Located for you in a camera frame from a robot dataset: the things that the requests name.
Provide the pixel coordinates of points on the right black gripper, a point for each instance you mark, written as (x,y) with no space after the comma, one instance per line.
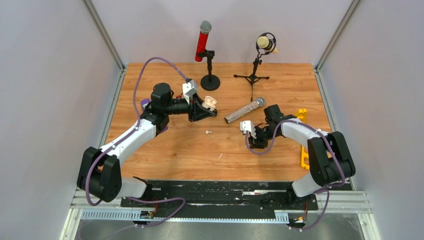
(256,143)

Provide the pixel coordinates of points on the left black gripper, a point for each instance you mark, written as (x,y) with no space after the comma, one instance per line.
(196,111)

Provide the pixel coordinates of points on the white earbud charging case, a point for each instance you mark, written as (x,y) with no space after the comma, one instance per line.
(209,103)

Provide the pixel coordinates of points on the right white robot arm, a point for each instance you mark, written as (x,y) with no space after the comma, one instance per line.
(330,159)

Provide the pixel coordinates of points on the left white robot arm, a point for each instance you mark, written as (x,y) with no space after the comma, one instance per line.
(100,170)

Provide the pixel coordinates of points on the silver glitter microphone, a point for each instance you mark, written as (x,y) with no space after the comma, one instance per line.
(255,104)

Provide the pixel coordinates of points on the yellow stacking toy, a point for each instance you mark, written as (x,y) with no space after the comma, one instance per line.
(302,114)

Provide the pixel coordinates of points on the yellow plastic triangle toy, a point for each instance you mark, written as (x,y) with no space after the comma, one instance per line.
(304,158)

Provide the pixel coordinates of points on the purple metronome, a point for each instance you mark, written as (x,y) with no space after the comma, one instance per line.
(144,104)

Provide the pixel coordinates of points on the black tripod mic stand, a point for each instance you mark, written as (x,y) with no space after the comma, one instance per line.
(253,78)

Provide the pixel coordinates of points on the red glitter microphone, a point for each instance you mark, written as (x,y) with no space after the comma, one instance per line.
(205,28)

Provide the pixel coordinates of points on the beige condenser microphone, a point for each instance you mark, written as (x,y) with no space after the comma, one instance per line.
(266,44)

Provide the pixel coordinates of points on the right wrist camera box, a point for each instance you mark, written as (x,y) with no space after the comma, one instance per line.
(248,128)

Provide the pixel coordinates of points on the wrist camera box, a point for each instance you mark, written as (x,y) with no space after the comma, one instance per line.
(189,89)
(248,128)

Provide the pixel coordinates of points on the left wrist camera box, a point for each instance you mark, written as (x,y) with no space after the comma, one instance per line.
(189,89)

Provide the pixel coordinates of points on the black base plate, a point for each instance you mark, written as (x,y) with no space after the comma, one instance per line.
(228,199)

